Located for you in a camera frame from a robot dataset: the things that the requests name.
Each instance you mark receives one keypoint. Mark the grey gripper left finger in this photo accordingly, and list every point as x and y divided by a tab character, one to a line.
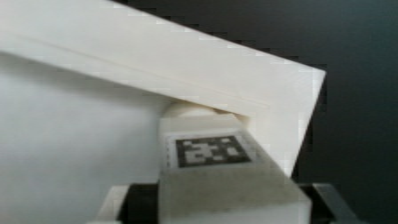
130	205

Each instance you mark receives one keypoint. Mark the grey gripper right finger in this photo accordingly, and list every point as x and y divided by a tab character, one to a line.
331	211

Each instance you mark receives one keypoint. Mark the white leg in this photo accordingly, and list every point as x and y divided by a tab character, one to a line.
224	186

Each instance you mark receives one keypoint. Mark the white square table top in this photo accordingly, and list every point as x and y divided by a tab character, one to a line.
100	65

